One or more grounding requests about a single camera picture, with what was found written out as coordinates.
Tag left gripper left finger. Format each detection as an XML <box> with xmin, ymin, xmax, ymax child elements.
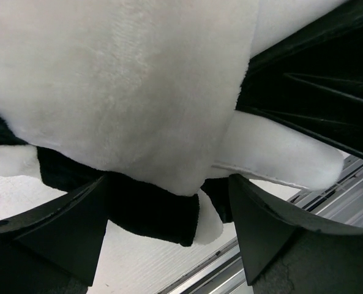
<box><xmin>0</xmin><ymin>177</ymin><xmax>107</xmax><ymax>287</ymax></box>

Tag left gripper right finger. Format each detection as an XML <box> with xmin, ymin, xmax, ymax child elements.
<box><xmin>228</xmin><ymin>176</ymin><xmax>363</xmax><ymax>285</ymax></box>

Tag black white checkered pillowcase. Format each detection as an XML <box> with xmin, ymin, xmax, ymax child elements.
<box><xmin>0</xmin><ymin>1</ymin><xmax>363</xmax><ymax>246</ymax></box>

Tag aluminium front frame rail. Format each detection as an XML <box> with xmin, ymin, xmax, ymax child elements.
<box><xmin>164</xmin><ymin>156</ymin><xmax>363</xmax><ymax>293</ymax></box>

